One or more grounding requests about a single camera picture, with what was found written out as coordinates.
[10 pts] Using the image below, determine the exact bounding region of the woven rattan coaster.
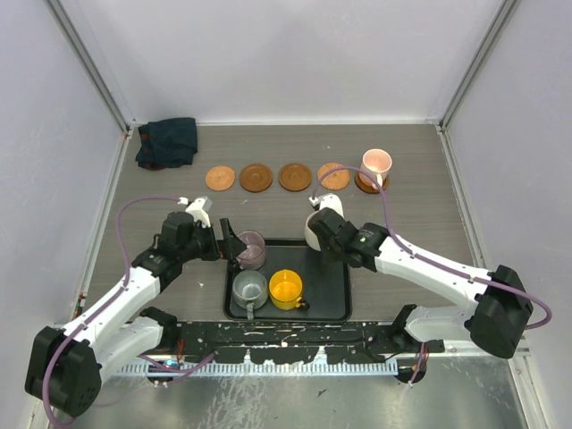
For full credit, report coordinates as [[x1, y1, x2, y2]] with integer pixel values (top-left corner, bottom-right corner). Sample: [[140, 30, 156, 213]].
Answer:
[[317, 163, 350, 190]]

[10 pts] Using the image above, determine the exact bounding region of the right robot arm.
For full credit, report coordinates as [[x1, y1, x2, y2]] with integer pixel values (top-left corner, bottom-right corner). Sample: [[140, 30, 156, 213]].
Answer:
[[306, 208, 533, 359]]

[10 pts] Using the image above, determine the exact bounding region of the perforated cable duct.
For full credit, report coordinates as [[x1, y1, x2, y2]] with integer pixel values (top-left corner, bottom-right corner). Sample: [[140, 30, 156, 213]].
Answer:
[[112, 357, 399, 378]]

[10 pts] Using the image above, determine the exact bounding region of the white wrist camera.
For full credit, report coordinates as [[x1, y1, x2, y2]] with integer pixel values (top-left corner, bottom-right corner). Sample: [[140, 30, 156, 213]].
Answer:
[[309, 193, 344, 217], [178, 197, 213, 228]]

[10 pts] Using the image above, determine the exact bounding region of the pink ceramic mug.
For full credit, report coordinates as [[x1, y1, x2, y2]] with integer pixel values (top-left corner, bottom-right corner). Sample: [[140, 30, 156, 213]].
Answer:
[[359, 148, 392, 189]]

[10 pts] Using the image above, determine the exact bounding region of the white speckled mug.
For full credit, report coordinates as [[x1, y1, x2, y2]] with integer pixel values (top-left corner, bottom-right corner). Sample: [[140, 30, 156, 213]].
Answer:
[[304, 212, 321, 252]]

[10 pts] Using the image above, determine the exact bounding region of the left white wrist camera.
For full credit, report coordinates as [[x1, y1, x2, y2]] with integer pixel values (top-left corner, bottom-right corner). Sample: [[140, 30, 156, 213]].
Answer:
[[178, 197, 213, 228]]

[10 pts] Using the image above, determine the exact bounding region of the aluminium frame rail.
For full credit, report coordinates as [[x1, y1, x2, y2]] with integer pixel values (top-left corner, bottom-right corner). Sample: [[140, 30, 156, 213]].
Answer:
[[44, 320, 531, 358]]

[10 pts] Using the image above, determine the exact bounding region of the light orange coaster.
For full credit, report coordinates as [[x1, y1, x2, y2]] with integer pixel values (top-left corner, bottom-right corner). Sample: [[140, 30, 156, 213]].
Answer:
[[206, 165, 236, 191]]

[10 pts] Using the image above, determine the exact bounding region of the purple mug black handle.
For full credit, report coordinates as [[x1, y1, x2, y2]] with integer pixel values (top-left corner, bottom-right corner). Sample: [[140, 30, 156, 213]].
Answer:
[[227, 231, 266, 272]]

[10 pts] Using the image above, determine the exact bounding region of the grey stoneware mug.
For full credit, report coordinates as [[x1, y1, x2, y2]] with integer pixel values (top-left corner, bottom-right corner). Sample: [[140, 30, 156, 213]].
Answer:
[[231, 270, 268, 321]]

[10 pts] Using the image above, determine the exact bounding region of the dark blue folded cloth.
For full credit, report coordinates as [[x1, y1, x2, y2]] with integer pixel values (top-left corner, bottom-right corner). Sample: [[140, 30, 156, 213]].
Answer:
[[136, 117, 198, 171]]

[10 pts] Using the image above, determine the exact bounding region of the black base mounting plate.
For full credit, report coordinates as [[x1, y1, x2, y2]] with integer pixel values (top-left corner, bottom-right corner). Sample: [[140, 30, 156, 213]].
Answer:
[[146, 322, 421, 365]]

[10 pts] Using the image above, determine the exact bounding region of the yellow mug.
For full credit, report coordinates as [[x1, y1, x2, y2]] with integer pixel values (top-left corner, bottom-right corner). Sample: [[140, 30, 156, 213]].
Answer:
[[268, 269, 310, 311]]

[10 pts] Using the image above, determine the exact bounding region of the black plastic tray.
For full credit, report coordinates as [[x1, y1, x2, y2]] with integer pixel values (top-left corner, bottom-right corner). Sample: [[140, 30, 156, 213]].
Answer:
[[223, 237, 353, 323]]

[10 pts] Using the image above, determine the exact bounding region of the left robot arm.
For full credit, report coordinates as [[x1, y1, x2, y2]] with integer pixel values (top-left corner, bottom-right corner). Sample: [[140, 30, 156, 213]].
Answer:
[[24, 211, 247, 427]]

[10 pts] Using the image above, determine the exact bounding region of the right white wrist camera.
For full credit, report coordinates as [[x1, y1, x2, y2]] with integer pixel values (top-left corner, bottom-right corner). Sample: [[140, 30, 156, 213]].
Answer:
[[309, 193, 344, 217]]

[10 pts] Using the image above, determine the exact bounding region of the dark wooden coaster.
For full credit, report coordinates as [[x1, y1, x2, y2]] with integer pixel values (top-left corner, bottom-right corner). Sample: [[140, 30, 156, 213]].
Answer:
[[355, 172, 390, 194], [278, 163, 312, 192], [240, 164, 273, 193]]

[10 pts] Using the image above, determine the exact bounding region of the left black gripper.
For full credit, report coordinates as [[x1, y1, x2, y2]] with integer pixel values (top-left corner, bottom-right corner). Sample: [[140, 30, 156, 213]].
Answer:
[[179, 218, 245, 263]]

